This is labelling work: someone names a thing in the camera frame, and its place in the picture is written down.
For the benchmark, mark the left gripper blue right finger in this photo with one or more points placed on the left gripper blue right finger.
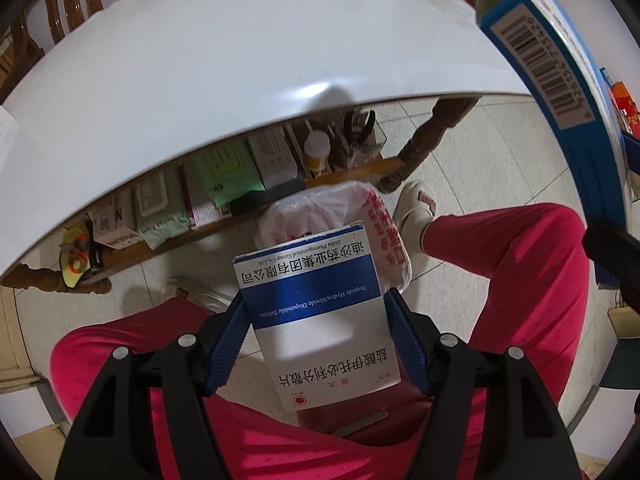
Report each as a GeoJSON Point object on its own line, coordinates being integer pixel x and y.
{"type": "Point", "coordinates": [524, 436]}

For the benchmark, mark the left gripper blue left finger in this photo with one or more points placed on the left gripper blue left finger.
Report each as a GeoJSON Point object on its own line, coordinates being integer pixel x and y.
{"type": "Point", "coordinates": [136, 391]}

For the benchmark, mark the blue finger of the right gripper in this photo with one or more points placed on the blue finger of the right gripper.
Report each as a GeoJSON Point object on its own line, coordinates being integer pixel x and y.
{"type": "Point", "coordinates": [617, 252]}

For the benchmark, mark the white blue medicine box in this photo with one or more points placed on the white blue medicine box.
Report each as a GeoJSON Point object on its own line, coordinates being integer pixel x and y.
{"type": "Point", "coordinates": [317, 310]}

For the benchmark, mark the blue cartoon medicine box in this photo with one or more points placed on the blue cartoon medicine box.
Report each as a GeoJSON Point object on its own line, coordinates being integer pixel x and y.
{"type": "Point", "coordinates": [542, 45]}

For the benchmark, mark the cardboard boxes pile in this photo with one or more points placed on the cardboard boxes pile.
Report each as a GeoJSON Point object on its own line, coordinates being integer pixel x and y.
{"type": "Point", "coordinates": [626, 109]}

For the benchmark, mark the beige slipper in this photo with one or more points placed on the beige slipper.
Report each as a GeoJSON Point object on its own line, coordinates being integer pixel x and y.
{"type": "Point", "coordinates": [415, 209]}

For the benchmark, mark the green wipes pack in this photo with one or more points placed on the green wipes pack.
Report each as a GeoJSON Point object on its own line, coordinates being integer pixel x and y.
{"type": "Point", "coordinates": [228, 172]}

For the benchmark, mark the white pill bottle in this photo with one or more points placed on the white pill bottle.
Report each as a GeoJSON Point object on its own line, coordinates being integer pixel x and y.
{"type": "Point", "coordinates": [317, 148]}

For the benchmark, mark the long wooden bench sofa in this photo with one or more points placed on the long wooden bench sofa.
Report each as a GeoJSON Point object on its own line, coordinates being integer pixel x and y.
{"type": "Point", "coordinates": [20, 52]}

